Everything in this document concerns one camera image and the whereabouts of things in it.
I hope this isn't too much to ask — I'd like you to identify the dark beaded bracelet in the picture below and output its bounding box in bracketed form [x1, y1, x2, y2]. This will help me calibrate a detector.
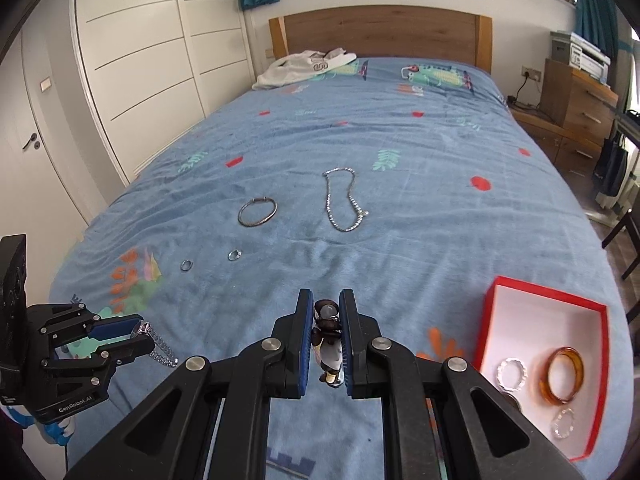
[310, 298, 346, 387]

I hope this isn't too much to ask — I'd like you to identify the silver chain bracelet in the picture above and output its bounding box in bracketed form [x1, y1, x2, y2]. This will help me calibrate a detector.
[134, 320, 180, 369]

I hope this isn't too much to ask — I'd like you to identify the thin silver bangle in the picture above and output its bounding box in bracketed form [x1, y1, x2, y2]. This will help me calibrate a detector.
[236, 196, 279, 228]

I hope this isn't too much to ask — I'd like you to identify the silver chain necklace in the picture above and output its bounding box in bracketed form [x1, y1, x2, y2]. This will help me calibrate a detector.
[322, 167, 371, 233]

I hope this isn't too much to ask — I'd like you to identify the silver twisted ring bracelet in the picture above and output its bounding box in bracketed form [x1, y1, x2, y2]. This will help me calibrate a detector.
[496, 356, 528, 394]

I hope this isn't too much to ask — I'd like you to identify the red white jewelry box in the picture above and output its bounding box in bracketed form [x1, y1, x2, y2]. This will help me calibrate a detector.
[474, 276, 610, 462]

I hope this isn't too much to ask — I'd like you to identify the amber resin bangle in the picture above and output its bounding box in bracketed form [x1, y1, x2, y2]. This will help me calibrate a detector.
[538, 347, 585, 405]

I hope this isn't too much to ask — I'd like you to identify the dark tortoiseshell bangle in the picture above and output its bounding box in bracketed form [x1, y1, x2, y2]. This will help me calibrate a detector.
[502, 392, 522, 412]

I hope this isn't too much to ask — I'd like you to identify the blue patterned bedspread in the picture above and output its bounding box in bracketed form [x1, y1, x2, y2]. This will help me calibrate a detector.
[58, 58, 634, 479]

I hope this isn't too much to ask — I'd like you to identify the white door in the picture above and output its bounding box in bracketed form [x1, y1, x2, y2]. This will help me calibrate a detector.
[0, 29, 109, 306]

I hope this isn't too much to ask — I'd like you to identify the white garment on bed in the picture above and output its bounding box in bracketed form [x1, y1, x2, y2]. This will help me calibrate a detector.
[252, 48, 357, 90]

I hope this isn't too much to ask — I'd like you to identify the low wooden nightstand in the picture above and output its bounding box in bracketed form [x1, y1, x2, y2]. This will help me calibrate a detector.
[510, 107, 601, 182]

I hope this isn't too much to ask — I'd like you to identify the wooden headboard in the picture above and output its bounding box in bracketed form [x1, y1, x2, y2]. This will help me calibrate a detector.
[269, 4, 492, 73]

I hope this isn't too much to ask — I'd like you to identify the white wardrobe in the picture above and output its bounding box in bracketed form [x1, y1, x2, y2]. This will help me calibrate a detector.
[75, 0, 255, 181]

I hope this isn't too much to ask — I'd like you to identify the dark hanging bag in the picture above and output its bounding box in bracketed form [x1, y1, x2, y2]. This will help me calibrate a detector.
[592, 133, 628, 210]

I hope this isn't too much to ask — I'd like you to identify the wooden drawer cabinet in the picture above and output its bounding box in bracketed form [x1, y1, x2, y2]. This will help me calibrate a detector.
[539, 58, 618, 145]

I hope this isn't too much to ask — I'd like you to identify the white printer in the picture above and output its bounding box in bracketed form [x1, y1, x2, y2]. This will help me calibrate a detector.
[550, 30, 611, 84]

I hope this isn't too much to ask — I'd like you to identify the right teal curtain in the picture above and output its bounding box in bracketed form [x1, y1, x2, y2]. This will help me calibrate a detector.
[575, 0, 618, 58]

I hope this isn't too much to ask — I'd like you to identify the wall power socket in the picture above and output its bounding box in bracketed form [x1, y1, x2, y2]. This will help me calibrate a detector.
[521, 66, 542, 82]

